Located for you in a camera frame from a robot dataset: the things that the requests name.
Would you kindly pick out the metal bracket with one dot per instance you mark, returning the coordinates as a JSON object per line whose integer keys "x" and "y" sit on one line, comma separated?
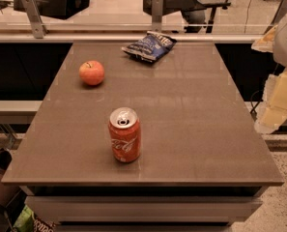
{"x": 157, "y": 9}
{"x": 280, "y": 12}
{"x": 37, "y": 26}

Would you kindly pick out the red coke can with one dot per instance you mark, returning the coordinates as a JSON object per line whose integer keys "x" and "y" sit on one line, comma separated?
{"x": 125, "y": 134}

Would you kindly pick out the right metal bracket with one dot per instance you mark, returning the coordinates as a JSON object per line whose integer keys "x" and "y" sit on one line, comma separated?
{"x": 280, "y": 12}

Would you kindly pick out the left metal bracket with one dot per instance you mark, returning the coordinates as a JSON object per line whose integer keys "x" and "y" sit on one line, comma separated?
{"x": 37, "y": 26}

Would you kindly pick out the middle metal bracket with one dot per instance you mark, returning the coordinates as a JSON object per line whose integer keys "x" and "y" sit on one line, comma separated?
{"x": 157, "y": 9}

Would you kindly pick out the red apple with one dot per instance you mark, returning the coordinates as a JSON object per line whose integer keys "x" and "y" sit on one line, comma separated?
{"x": 91, "y": 73}

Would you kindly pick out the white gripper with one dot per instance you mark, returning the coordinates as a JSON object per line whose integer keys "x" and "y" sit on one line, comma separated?
{"x": 286, "y": 45}

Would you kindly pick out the green snack bag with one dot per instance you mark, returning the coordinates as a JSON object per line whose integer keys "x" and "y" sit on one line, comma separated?
{"x": 25, "y": 221}

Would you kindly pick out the blue chip bag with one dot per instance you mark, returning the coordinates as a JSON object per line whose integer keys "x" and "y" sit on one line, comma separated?
{"x": 151, "y": 48}

